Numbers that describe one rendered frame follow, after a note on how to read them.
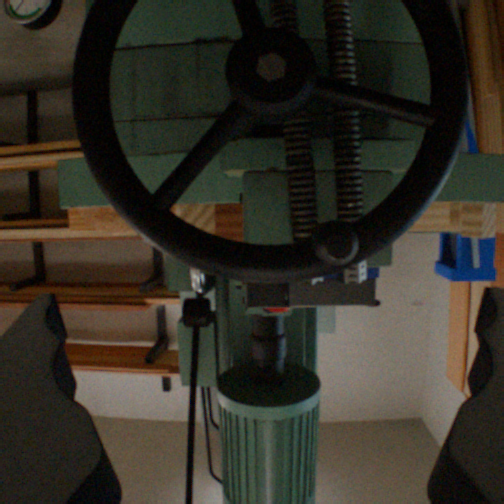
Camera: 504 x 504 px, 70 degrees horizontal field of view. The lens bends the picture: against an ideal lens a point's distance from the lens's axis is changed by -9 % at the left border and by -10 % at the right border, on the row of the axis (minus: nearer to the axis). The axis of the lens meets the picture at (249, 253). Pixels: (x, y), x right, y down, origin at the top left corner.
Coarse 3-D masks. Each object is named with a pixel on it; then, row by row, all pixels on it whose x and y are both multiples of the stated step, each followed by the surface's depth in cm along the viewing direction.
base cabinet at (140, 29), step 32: (160, 0) 42; (192, 0) 42; (224, 0) 42; (256, 0) 42; (320, 0) 41; (352, 0) 41; (384, 0) 41; (128, 32) 43; (160, 32) 43; (192, 32) 42; (224, 32) 42; (320, 32) 42; (384, 32) 42; (416, 32) 42
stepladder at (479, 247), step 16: (448, 0) 103; (464, 48) 104; (464, 144) 108; (448, 240) 128; (464, 240) 113; (480, 240) 113; (448, 256) 129; (464, 256) 114; (480, 256) 113; (448, 272) 119; (464, 272) 114; (480, 272) 114
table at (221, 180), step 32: (64, 160) 45; (128, 160) 45; (160, 160) 45; (224, 160) 35; (256, 160) 35; (320, 160) 35; (384, 160) 35; (480, 160) 43; (64, 192) 46; (96, 192) 45; (192, 192) 45; (224, 192) 45; (448, 192) 44; (480, 192) 44
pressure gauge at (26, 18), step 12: (12, 0) 36; (24, 0) 36; (36, 0) 36; (48, 0) 36; (60, 0) 38; (12, 12) 37; (24, 12) 37; (36, 12) 37; (48, 12) 37; (24, 24) 37; (36, 24) 38; (48, 24) 39
